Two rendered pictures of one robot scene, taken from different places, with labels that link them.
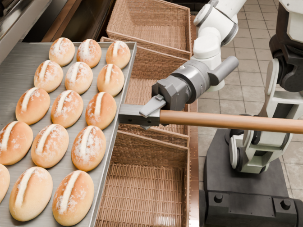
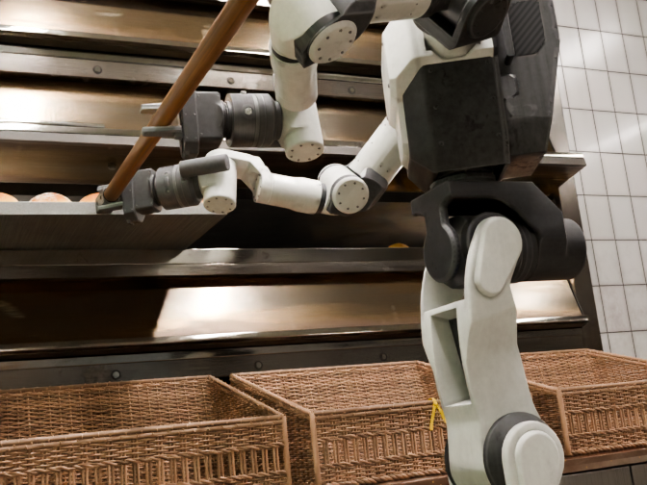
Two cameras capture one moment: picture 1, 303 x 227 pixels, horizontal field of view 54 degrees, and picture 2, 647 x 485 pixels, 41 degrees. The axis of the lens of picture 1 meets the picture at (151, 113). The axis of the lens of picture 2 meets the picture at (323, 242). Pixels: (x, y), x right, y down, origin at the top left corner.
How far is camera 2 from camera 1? 194 cm
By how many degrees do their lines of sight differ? 78
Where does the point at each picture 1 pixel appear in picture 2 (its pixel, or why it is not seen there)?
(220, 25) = (329, 177)
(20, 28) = (80, 138)
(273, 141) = (468, 456)
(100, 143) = (50, 198)
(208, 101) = not seen: outside the picture
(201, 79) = (169, 169)
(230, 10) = (357, 162)
